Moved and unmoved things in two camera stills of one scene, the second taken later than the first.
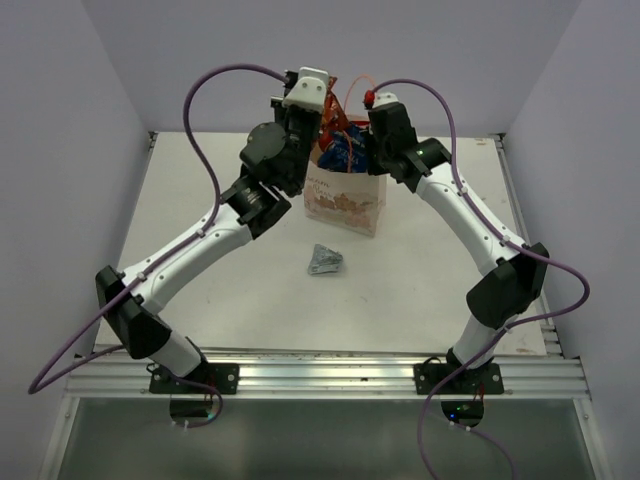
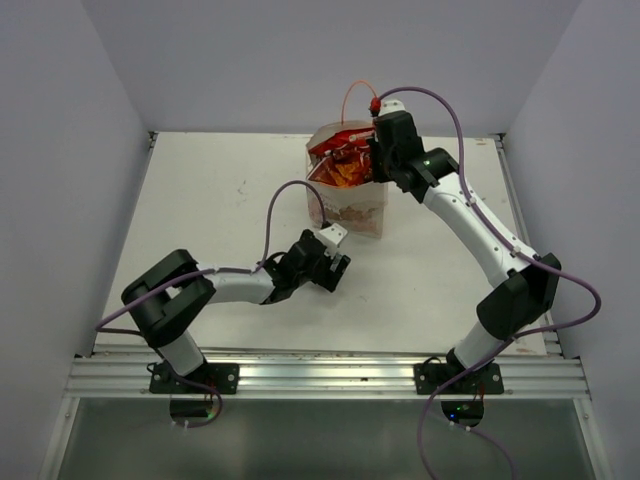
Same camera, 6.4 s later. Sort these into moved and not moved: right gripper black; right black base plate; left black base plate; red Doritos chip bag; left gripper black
Moved: red Doritos chip bag; left gripper black
Not moved: right black base plate; left black base plate; right gripper black
